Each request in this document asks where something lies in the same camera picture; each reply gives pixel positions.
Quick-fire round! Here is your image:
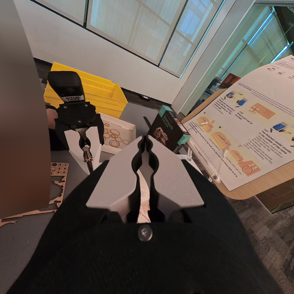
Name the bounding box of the pile of rubber bands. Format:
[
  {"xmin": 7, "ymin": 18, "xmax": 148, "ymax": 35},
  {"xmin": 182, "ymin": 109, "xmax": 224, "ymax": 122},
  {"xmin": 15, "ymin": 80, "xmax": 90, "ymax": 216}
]
[{"xmin": 103, "ymin": 123, "xmax": 129, "ymax": 147}]

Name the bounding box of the round-cornered wooden table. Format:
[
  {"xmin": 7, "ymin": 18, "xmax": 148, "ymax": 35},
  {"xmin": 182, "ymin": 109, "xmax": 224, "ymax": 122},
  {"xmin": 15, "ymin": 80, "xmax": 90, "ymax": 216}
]
[{"xmin": 180, "ymin": 88, "xmax": 294, "ymax": 200}]

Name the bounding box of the printed instruction poster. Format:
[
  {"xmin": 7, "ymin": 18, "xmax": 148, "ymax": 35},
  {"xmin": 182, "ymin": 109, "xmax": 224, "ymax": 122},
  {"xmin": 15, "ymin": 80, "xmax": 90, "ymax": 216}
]
[{"xmin": 184, "ymin": 55, "xmax": 294, "ymax": 191}]

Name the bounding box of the glass partition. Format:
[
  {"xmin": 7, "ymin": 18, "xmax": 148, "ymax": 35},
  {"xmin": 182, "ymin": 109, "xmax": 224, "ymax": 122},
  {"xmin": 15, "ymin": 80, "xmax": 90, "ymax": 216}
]
[{"xmin": 202, "ymin": 5, "xmax": 294, "ymax": 97}]

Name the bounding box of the illustrated instruction booklet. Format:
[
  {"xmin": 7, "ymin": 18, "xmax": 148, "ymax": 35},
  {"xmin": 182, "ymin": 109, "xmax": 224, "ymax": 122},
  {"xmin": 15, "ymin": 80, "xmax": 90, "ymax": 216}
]
[{"xmin": 137, "ymin": 175, "xmax": 152, "ymax": 223}]

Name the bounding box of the laser-cut wooden parts sheet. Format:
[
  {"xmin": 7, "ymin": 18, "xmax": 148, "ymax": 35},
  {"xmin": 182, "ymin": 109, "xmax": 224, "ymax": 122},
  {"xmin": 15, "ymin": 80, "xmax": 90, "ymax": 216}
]
[{"xmin": 0, "ymin": 162, "xmax": 69, "ymax": 228}]

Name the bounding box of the black model kit box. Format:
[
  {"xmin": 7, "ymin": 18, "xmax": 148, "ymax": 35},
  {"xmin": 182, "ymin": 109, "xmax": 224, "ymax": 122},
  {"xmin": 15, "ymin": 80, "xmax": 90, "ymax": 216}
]
[{"xmin": 147, "ymin": 105, "xmax": 191, "ymax": 152}]

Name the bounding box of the large window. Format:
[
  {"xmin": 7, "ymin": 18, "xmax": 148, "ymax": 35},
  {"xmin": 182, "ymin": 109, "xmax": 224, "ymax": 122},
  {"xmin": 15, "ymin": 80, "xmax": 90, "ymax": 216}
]
[{"xmin": 30, "ymin": 0, "xmax": 226, "ymax": 78}]

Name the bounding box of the white cardboard box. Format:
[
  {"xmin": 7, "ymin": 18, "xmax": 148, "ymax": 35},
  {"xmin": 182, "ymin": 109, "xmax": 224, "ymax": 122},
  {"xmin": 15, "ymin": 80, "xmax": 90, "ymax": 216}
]
[{"xmin": 99, "ymin": 113, "xmax": 136, "ymax": 155}]

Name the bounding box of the yellow plastic bin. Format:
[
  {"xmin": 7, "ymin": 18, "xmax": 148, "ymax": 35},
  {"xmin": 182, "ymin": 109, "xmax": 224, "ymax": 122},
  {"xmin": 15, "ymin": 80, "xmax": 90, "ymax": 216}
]
[{"xmin": 44, "ymin": 62, "xmax": 128, "ymax": 119}]

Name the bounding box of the white poster stand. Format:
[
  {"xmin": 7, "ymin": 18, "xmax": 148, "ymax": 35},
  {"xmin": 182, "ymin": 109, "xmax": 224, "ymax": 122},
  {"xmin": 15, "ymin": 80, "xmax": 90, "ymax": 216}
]
[{"xmin": 178, "ymin": 138, "xmax": 222, "ymax": 184}]

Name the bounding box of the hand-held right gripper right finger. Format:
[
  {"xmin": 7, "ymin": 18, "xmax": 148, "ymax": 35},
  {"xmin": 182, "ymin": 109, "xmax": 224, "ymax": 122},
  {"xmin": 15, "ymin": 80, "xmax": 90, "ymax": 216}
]
[{"xmin": 147, "ymin": 135, "xmax": 205, "ymax": 222}]

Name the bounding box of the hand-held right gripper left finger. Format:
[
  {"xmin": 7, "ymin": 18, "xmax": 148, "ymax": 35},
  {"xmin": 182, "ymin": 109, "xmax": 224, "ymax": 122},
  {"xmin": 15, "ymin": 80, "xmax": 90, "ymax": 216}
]
[{"xmin": 86, "ymin": 135, "xmax": 147, "ymax": 223}]

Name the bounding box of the person's left hand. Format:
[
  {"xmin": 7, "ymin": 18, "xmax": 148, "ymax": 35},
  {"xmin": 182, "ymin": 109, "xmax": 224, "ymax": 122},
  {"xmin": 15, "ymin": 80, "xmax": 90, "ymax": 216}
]
[{"xmin": 46, "ymin": 108, "xmax": 59, "ymax": 130}]

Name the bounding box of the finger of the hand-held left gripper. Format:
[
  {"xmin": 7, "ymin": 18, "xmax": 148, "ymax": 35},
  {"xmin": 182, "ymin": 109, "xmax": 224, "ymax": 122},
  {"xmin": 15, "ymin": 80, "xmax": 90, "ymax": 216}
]
[
  {"xmin": 85, "ymin": 125, "xmax": 102, "ymax": 172},
  {"xmin": 64, "ymin": 129, "xmax": 90, "ymax": 171}
]

